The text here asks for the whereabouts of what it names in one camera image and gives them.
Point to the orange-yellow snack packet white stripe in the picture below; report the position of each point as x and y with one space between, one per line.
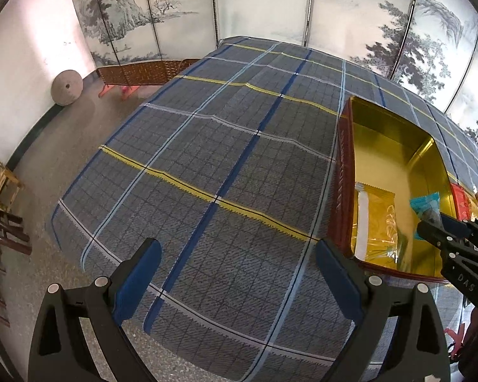
378 223

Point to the blue candy packet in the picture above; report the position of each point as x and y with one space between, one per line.
422 205

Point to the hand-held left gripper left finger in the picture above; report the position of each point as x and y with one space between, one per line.
137 274

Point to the red snack packet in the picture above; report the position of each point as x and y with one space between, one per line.
462 205

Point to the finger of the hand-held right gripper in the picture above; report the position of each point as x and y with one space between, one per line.
454 225
430 232

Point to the dark wooden chair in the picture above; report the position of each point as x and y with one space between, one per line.
0 230

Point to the grey plaid tablecloth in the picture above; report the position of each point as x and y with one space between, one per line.
223 159

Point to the round stone millstone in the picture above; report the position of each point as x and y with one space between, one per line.
65 87

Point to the light bamboo chair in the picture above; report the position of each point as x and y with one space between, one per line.
2 185

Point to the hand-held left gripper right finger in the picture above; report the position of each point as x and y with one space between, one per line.
338 282

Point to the brown woven bench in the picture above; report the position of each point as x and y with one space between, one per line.
143 72

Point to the ink landscape folding screen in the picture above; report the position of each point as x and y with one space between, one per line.
263 4

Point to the red tin box gold inside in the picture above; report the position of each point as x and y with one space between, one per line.
342 191

